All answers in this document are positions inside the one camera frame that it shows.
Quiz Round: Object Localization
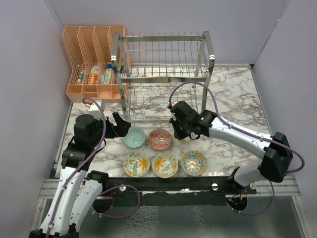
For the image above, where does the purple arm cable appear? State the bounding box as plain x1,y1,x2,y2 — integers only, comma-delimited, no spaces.
167,82,306,216
46,97,108,238

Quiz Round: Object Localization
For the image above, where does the black mounting rail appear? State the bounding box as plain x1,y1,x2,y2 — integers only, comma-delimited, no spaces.
102,176,256,207

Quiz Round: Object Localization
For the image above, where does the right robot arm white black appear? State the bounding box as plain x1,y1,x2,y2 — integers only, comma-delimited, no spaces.
168,101,293,194

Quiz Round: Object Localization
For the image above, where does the yellow dotted white bowl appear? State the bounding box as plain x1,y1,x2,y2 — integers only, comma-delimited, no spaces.
181,135,200,143

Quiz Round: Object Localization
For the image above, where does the stainless steel dish rack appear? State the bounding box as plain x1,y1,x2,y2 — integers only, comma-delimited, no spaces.
111,31,215,122

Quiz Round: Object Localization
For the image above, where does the blue orange floral bowl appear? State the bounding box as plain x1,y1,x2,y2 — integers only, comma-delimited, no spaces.
180,150,208,176

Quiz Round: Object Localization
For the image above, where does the green white box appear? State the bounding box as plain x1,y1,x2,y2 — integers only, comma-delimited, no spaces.
104,68,112,84

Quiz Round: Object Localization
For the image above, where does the red patterned bowl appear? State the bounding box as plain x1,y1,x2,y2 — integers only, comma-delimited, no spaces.
148,128,172,151

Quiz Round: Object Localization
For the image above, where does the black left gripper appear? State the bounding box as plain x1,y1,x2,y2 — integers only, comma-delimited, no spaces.
91,112,131,147

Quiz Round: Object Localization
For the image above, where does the teal ribbed bowl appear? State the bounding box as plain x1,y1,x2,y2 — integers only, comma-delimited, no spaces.
123,127,146,149

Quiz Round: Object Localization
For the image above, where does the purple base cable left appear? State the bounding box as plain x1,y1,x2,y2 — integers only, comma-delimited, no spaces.
91,184,141,219

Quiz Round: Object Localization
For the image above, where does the peach plastic file organizer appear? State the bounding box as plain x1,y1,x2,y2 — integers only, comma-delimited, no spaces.
62,26,125,103

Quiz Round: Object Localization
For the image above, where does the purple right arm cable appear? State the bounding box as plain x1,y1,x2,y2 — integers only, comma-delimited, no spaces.
167,82,306,216

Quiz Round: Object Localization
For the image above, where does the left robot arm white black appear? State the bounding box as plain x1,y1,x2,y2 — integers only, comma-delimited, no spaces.
29,112,131,238

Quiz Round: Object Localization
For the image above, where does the orange flower bowl left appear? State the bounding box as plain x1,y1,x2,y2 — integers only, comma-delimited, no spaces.
123,152,150,178

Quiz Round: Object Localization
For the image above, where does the orange flower bowl middle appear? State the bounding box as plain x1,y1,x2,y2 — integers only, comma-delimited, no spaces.
152,152,178,179

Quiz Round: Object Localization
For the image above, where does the small green white bottle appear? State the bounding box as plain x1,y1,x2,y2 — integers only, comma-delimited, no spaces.
76,71,85,84

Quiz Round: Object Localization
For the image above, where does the orange flower bowl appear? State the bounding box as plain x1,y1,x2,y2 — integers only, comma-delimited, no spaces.
152,152,178,179
123,152,150,178

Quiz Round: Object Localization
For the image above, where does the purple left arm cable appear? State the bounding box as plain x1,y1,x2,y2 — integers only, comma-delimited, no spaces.
46,97,108,238

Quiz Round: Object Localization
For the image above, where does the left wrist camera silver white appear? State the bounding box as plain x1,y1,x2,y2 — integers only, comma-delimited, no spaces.
87,100,106,119

